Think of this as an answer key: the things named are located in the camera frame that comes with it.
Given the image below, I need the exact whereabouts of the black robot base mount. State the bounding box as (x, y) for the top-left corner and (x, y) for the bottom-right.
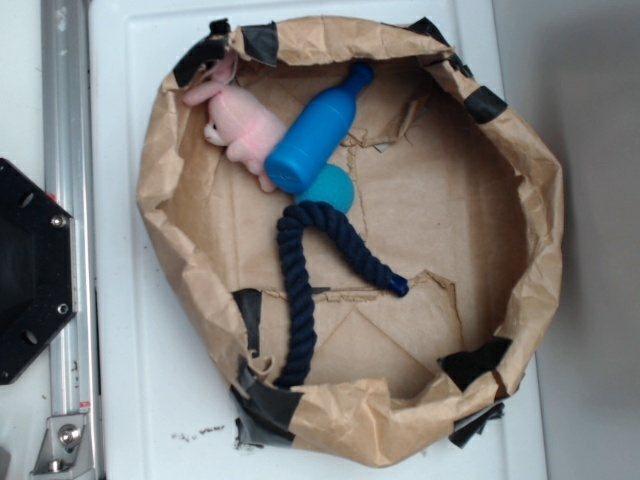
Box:
(1, 158), (75, 385)

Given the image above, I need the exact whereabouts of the brown paper bag bin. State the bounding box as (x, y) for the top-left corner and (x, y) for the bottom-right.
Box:
(137, 16), (564, 467)

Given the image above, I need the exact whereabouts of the teal ball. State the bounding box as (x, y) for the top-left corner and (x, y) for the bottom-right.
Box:
(294, 164), (355, 214)

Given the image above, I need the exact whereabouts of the dark blue twisted rope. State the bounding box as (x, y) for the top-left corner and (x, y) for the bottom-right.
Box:
(272, 200), (410, 390)

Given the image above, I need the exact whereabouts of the aluminium extrusion rail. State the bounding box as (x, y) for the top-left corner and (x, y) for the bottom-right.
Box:
(41, 1), (106, 479)

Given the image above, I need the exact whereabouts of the metal corner bracket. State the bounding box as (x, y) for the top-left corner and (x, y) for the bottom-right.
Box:
(29, 413), (94, 479)

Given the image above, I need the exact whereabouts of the pink plush bunny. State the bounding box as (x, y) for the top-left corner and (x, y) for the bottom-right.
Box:
(183, 51), (286, 193)

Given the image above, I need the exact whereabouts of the blue plastic bottle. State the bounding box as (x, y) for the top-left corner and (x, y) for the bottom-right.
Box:
(264, 62), (374, 194)

